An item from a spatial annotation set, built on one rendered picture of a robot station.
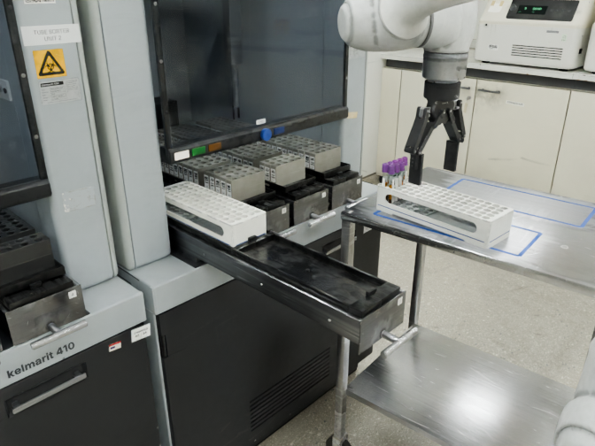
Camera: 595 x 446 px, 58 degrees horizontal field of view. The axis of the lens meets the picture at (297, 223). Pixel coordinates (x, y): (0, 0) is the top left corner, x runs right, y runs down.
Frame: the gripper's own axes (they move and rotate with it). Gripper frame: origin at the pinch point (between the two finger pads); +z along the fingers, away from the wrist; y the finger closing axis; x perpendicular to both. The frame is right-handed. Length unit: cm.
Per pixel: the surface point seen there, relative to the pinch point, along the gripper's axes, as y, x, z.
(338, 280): -34.3, -3.7, 12.9
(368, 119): 172, 162, 44
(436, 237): -7.9, -7.5, 11.2
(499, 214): -0.2, -17.1, 5.0
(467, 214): -5.0, -12.6, 5.0
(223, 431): -41, 29, 71
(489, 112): 188, 87, 29
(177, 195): -41, 42, 7
